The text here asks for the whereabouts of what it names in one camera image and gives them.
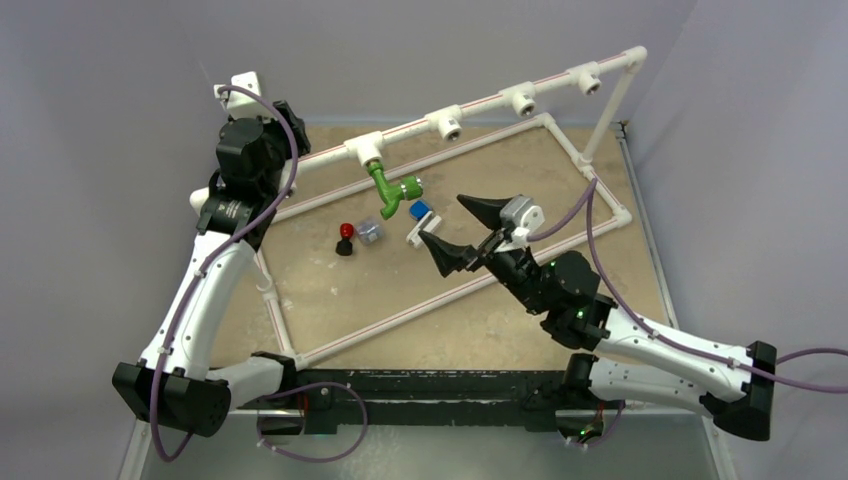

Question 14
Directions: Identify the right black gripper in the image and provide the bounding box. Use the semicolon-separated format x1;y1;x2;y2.
418;196;550;316

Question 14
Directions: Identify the green water faucet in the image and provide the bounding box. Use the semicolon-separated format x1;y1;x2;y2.
365;160;423;220

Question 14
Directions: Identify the white pvc pipe frame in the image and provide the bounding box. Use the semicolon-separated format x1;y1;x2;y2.
189;44;649;371

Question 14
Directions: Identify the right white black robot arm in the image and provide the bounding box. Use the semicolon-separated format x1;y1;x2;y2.
420;194;777;441

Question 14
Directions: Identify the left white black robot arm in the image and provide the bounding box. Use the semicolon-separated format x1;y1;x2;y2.
111;100;311;437

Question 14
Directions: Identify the white faucet with blue handle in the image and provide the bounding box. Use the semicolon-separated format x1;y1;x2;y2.
406;200;443;249

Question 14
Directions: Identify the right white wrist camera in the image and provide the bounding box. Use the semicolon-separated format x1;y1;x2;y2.
495;195;545;253

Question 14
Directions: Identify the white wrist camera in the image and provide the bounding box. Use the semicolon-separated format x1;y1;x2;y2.
495;195;545;253
213;71;272;121

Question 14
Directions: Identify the black faucet with red handle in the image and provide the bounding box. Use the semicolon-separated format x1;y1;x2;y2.
335;223;355;257

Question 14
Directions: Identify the aluminium table frame rail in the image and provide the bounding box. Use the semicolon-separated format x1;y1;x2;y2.
135;368;723;419

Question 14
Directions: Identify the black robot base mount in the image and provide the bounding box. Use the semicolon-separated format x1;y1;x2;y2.
245;369;621;434

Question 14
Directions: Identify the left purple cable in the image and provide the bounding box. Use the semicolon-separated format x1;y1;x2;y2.
149;83;370;465

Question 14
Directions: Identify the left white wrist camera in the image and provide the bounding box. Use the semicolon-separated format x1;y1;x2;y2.
213;71;272;121

